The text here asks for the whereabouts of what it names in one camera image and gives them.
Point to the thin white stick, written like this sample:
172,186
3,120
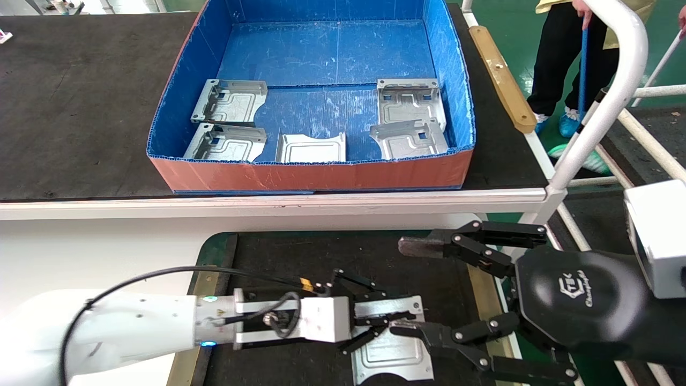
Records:
662,63

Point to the white tube frame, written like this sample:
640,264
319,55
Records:
621,80

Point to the blue box with orange side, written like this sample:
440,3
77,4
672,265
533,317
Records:
332,48

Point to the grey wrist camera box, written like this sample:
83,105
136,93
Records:
324,319
662,241

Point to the blue shoe cover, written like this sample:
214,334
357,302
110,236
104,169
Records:
569,126
540,123

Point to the stamped silver metal bracket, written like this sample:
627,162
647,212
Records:
391,359
410,142
311,150
230,145
236,102
410,104

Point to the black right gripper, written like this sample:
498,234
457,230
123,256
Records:
579,300

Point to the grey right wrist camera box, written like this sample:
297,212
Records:
662,241

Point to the white table edge rail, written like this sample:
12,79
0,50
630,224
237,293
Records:
321,206

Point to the white pole with black cap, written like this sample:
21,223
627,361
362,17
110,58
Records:
603,92

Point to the person in yellow jacket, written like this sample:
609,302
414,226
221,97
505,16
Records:
557,53

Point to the small pink white item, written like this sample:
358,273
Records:
4,37

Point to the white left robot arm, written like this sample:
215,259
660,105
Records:
134,327

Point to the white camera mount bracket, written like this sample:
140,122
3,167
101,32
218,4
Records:
246,306

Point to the large black table mat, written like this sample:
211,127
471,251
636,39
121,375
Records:
80,107

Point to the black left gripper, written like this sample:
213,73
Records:
278,294

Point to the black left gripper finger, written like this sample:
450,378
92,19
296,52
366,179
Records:
429,245

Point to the long tan wooden strip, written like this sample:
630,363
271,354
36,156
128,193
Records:
206,281
484,295
504,80

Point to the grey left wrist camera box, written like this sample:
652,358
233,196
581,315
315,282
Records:
324,319

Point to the small black work mat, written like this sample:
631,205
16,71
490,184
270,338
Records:
300,252

